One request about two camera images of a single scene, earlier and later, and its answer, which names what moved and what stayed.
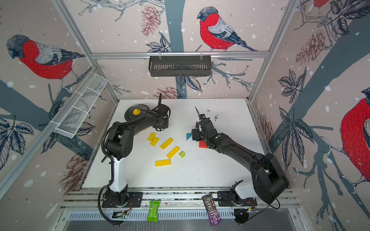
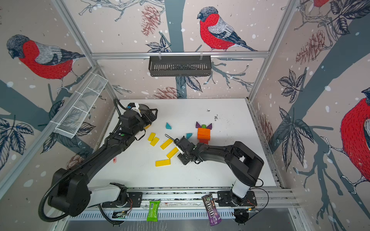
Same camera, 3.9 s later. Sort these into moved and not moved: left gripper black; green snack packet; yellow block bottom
Moved: left gripper black
Not moved: green snack packet; yellow block bottom
